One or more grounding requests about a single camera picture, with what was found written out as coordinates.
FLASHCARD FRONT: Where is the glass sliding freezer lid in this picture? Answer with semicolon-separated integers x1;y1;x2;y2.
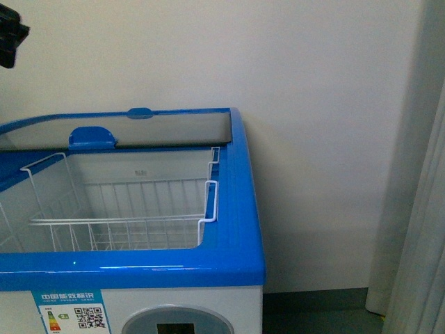
0;107;232;192

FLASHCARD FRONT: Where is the white blue chest freezer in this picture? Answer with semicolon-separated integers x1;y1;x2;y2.
1;108;266;333

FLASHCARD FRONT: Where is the grey round control panel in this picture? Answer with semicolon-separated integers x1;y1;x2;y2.
122;306;234;334

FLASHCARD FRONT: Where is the energy label sticker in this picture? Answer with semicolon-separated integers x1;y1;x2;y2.
32;289;111;334

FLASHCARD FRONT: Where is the white pleated curtain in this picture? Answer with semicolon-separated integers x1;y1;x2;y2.
365;1;444;333

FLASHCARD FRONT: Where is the white wire freezer basket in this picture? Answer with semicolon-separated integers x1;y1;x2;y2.
1;147;220;253

